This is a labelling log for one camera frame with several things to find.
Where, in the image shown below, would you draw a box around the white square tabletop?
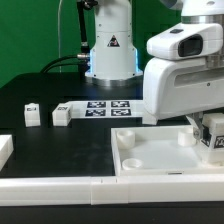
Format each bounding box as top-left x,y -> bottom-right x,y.
111,125 -> 224,176

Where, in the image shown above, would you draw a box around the black cables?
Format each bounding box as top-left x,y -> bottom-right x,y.
39,0 -> 99,74

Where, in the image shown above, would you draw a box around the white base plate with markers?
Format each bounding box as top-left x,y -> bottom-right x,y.
67,99 -> 143,119

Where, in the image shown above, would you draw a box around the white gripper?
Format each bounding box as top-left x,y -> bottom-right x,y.
143,58 -> 224,141

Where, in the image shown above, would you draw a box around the white front fence rail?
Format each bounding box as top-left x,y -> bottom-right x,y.
0,174 -> 224,206

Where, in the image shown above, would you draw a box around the thin white cable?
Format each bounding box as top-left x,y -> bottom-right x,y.
57,0 -> 64,74

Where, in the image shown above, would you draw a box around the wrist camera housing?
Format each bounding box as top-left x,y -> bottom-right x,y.
147,23 -> 223,61

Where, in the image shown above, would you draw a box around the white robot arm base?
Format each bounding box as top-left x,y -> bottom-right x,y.
85,0 -> 143,86

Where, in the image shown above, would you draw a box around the white left obstacle block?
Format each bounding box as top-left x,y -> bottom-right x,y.
0,135 -> 14,171

